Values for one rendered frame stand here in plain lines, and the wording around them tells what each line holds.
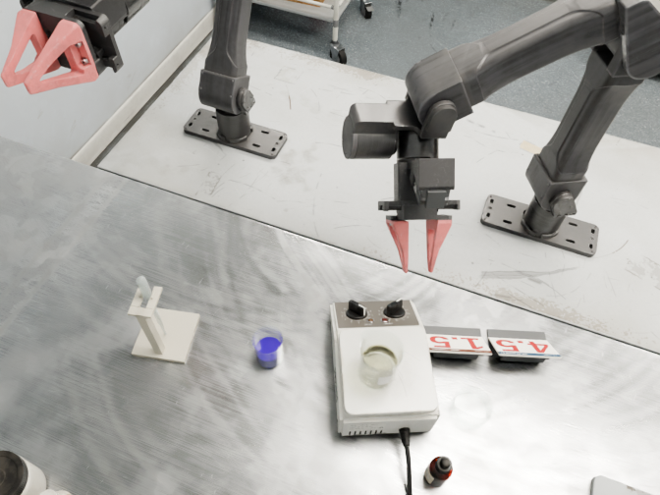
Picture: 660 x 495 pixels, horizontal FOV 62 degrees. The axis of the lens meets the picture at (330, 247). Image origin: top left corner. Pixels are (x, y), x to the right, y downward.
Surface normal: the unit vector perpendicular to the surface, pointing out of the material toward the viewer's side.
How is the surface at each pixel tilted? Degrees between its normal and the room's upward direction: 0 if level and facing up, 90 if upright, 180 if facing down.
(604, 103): 95
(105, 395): 0
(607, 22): 88
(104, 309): 0
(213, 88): 60
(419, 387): 0
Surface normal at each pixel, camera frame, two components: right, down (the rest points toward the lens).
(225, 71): -0.29, 0.37
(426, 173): 0.06, 0.09
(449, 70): -0.44, -0.46
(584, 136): 0.11, 0.81
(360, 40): 0.04, -0.58
